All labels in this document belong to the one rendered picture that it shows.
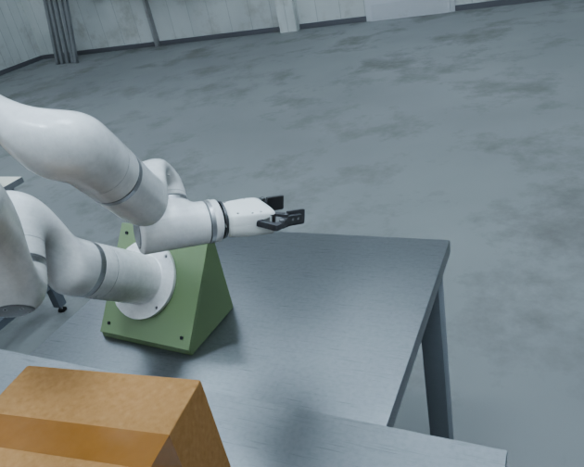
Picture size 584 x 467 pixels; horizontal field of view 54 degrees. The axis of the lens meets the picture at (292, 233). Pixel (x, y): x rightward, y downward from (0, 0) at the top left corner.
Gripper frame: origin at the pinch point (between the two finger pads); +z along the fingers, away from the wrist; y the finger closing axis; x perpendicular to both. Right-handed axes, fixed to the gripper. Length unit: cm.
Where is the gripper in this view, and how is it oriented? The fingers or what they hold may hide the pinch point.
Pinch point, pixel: (288, 208)
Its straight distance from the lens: 119.2
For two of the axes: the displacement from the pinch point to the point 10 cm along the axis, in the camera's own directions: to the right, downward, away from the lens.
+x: 0.3, -9.2, -3.8
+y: 4.7, 3.5, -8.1
